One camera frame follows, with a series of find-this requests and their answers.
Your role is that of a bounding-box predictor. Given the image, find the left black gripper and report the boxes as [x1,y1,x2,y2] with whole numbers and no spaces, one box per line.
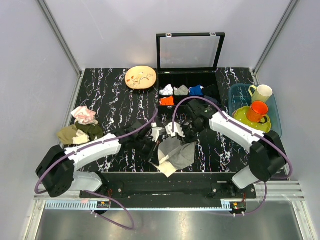
[133,137,161,167]

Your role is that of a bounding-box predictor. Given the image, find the grey underwear with cream waistband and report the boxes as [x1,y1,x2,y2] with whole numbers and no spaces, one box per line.
[151,137,196,178]

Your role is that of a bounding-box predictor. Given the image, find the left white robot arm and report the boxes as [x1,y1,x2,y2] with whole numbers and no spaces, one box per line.
[35,122,165,198]

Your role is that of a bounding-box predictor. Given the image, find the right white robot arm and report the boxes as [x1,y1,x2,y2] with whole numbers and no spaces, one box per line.
[171,96,290,199]

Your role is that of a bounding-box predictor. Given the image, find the orange rolled underwear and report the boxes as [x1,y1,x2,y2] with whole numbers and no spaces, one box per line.
[159,96,175,106]

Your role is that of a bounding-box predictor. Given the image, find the navy rolled underwear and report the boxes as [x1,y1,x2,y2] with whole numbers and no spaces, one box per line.
[204,95,219,105]

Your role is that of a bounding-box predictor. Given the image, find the blue rolled underwear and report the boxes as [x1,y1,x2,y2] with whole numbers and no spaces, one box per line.
[188,85,204,96]

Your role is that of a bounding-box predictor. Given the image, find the grey rolled underwear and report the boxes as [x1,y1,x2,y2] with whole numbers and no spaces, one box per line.
[173,85,189,96]

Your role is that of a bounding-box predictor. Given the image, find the black rolled underwear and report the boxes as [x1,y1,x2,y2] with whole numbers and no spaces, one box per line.
[202,84,220,98]

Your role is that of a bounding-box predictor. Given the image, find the white rolled underwear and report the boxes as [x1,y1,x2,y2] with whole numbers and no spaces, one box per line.
[159,84,174,96]

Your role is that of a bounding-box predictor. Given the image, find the olive and khaki underwear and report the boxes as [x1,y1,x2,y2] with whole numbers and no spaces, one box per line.
[56,120,104,145]

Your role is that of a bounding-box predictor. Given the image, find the pink and white underwear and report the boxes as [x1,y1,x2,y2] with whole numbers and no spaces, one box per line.
[70,106,97,125]

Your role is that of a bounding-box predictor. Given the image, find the green dotted plate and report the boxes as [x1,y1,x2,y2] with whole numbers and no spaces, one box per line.
[232,106,272,133]

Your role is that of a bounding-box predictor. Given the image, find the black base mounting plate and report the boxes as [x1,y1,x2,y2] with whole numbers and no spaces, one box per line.
[95,172,257,209]

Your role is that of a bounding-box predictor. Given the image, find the teal transparent plastic bin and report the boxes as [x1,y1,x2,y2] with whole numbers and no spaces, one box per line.
[228,83,282,137]

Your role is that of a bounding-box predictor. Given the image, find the oval painted wooden plate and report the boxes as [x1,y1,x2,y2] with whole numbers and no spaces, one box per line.
[124,65,157,90]

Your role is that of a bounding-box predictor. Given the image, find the black compartment storage box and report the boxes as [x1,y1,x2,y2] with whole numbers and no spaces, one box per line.
[156,32,226,110]

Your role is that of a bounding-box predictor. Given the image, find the orange mug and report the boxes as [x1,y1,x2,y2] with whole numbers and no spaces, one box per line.
[246,100,269,124]

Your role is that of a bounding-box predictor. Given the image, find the cream yellow mug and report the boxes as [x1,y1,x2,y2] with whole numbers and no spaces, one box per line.
[248,84,273,103]

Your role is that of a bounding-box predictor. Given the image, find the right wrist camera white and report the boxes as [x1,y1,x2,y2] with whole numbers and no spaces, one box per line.
[165,122,185,138]

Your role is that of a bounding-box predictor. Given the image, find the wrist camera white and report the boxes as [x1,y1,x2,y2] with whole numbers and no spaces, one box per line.
[150,122,166,142]
[165,122,185,138]

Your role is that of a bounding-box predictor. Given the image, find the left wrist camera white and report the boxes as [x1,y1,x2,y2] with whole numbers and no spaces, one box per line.
[150,122,166,142]

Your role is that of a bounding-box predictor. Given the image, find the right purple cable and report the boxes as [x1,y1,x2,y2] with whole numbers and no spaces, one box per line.
[172,96,293,217]

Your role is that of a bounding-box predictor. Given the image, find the aluminium frame post left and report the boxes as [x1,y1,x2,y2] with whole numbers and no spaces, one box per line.
[36,0,82,76]

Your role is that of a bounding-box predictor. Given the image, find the aluminium frame post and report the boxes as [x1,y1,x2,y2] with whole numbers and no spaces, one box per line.
[252,0,300,74]
[36,0,82,76]

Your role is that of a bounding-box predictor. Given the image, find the aluminium frame post right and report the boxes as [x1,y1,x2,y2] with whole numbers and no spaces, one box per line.
[252,0,300,74]

